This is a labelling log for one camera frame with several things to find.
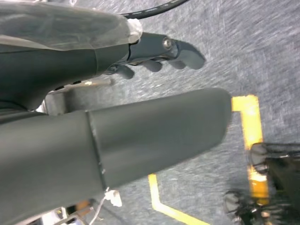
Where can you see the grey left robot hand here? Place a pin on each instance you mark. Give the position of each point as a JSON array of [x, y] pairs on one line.
[[140, 139]]

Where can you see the stainless steel workbench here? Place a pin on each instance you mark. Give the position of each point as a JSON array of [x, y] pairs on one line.
[[93, 83]]

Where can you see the yellow floor tape square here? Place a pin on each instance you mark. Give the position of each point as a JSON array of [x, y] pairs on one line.
[[250, 124]]

